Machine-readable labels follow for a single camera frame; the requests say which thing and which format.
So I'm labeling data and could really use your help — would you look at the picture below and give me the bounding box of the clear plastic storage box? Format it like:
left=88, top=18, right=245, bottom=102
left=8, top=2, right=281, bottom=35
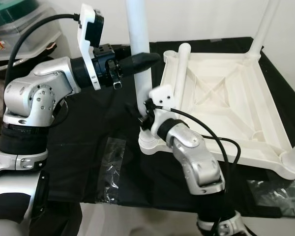
left=0, top=7, right=63, bottom=63

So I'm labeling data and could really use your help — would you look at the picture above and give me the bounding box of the black tablecloth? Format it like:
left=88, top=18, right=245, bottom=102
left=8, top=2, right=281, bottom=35
left=42, top=37, right=295, bottom=218

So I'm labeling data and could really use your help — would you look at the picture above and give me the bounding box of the white plastic table top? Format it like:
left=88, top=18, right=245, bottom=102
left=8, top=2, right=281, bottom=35
left=138, top=43, right=295, bottom=180

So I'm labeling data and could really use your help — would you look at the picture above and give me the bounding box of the clear plastic bag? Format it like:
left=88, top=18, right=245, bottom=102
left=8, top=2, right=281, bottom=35
left=94, top=138, right=126, bottom=205

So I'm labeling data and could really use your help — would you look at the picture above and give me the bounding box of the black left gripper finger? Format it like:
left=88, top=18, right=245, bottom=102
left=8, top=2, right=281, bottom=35
left=119, top=52, right=162, bottom=76

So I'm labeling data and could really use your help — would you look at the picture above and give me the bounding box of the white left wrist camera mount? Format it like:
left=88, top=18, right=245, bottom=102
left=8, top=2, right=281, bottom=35
left=78, top=5, right=105, bottom=92

